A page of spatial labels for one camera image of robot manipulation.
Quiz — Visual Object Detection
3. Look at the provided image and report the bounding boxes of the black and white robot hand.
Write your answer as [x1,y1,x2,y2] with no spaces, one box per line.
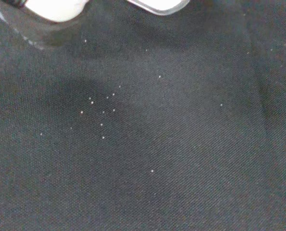
[3,0,192,23]

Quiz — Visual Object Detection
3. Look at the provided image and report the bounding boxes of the black bench cloth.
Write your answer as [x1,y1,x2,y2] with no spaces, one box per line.
[0,0,286,231]

